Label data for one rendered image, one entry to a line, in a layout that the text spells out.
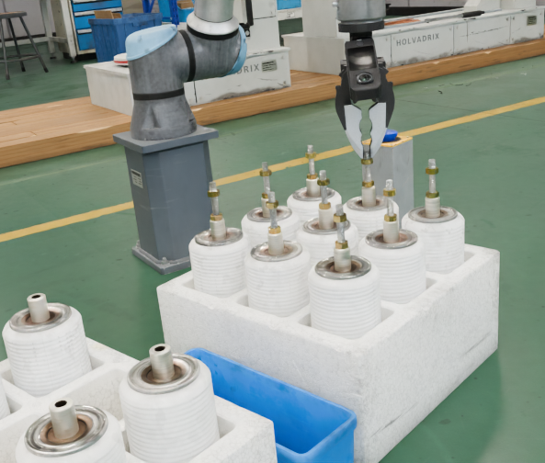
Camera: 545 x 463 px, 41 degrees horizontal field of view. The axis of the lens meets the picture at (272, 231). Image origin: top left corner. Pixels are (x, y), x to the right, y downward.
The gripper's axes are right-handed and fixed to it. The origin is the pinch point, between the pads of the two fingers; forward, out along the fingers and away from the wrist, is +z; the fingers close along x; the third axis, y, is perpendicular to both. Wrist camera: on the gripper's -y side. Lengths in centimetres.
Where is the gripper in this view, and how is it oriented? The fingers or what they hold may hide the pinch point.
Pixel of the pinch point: (367, 151)
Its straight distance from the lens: 118.2
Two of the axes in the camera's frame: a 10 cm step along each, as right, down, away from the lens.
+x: -9.9, 0.5, 1.0
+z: 0.9, 9.3, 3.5
